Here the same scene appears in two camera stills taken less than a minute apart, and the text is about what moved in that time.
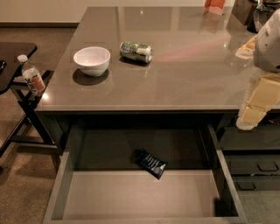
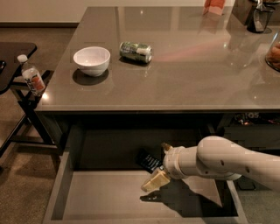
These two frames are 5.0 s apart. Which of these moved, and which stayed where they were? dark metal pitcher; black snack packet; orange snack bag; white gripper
Moved: white gripper
Stayed: black snack packet; dark metal pitcher; orange snack bag
